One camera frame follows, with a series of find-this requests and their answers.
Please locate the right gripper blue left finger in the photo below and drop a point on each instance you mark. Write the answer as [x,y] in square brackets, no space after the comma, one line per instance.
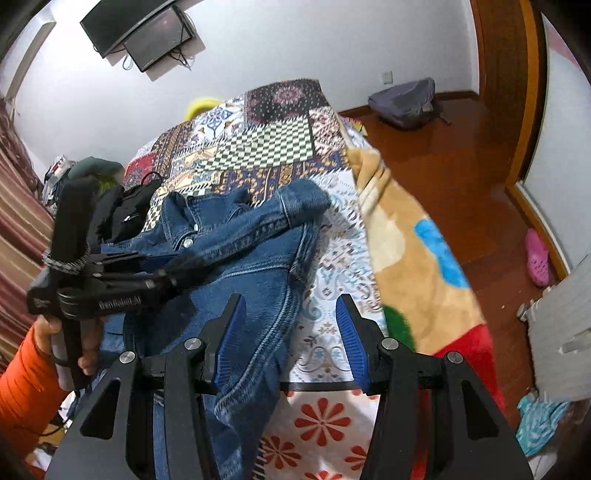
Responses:
[194,369]

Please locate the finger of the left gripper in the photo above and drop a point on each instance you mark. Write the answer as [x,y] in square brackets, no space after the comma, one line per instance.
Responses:
[122,262]
[165,273]

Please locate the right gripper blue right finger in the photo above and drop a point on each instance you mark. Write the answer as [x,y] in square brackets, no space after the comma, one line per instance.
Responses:
[386,367]

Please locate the blue denim jacket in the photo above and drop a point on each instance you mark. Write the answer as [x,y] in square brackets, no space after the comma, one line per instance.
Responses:
[263,253]

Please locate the orange left sleeve forearm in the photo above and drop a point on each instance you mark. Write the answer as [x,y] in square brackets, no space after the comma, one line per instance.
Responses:
[30,391]

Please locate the person's left hand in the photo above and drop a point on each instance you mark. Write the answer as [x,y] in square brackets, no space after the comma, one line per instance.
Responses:
[45,327]

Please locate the black folded garment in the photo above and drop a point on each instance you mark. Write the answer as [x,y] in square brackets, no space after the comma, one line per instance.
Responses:
[120,213]

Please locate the colourful fleece blanket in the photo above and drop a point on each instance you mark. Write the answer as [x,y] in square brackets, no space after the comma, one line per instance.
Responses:
[430,306]

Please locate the clutter pile with green cloth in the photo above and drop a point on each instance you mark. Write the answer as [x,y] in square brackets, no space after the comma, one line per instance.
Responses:
[105,173]

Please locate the striped red curtain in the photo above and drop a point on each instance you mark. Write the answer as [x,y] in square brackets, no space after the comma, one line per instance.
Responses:
[25,232]

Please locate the teal patterned cloth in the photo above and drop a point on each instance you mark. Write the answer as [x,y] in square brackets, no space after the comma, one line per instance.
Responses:
[539,420]

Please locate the patchwork patterned bed quilt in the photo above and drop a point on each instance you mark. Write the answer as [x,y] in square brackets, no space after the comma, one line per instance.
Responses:
[263,140]

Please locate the yellow curved object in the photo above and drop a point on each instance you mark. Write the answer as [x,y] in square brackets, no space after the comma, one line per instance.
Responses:
[199,106]

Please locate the pink slipper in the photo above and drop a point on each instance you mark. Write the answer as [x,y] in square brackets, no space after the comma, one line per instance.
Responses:
[537,259]

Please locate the white sliding wardrobe door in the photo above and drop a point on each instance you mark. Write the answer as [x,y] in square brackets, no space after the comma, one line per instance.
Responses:
[557,182]

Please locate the grey backpack on floor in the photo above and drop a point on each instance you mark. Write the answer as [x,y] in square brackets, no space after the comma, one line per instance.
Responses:
[408,106]

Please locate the small black wall monitor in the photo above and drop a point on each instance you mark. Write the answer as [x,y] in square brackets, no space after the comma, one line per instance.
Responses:
[161,36]

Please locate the black wall television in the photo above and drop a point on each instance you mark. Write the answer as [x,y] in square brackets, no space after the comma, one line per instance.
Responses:
[109,22]

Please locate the wall power socket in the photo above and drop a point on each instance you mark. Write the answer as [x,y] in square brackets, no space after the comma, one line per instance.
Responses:
[387,78]

